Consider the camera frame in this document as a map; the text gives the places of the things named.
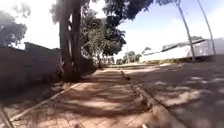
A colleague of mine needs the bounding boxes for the small trees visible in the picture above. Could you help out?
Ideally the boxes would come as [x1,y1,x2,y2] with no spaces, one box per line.
[115,49,143,65]

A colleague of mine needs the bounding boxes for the reddish paved sidewalk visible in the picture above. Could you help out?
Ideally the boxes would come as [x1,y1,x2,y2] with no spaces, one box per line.
[9,68,158,128]

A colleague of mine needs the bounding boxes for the thick trunked tree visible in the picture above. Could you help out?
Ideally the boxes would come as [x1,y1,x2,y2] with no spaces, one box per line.
[49,0,98,83]

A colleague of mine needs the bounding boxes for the stone kerb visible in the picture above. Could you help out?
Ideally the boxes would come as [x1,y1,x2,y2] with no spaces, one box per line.
[119,69,188,128]

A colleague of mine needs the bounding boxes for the grass verge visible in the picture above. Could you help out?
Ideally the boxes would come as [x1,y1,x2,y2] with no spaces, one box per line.
[143,58,194,66]

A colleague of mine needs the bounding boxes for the white building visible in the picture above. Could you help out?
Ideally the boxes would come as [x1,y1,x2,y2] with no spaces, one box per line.
[139,36,224,64]

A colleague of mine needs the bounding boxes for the utility pole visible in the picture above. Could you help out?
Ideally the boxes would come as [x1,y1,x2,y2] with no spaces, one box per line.
[196,0,217,56]
[175,0,197,63]

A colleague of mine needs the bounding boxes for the reddish brown road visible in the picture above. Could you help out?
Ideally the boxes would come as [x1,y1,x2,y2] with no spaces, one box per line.
[109,62,224,128]

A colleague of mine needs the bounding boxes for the dark wall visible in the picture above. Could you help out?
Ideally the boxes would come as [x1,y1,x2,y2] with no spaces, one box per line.
[0,42,98,93]

